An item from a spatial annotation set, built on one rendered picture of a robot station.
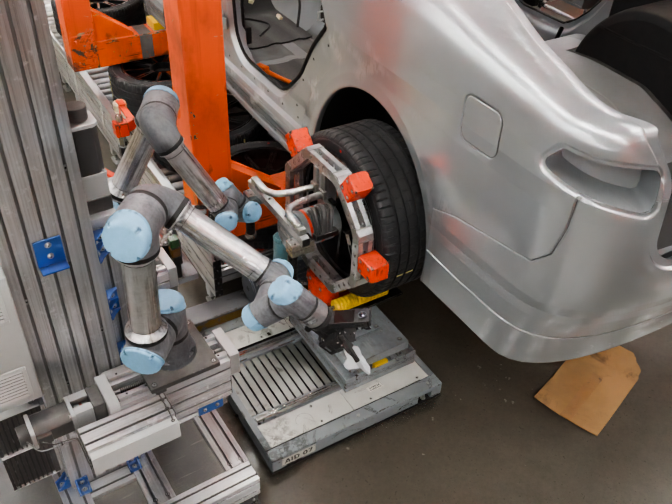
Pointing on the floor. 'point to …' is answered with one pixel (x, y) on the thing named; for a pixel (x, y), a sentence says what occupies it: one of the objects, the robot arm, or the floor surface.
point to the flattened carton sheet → (591, 387)
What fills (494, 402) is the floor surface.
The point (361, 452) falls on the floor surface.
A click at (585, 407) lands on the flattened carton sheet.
